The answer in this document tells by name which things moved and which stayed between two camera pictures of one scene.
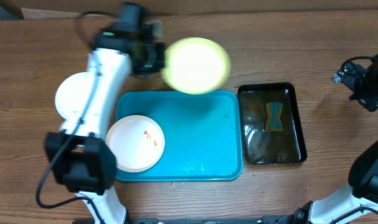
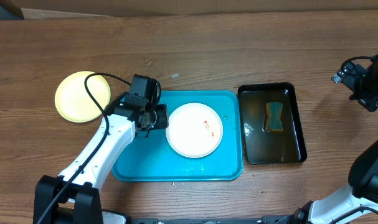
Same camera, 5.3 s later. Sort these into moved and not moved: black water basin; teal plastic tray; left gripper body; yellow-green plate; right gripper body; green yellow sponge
Moved: left gripper body; yellow-green plate
Not moved: right gripper body; black water basin; green yellow sponge; teal plastic tray
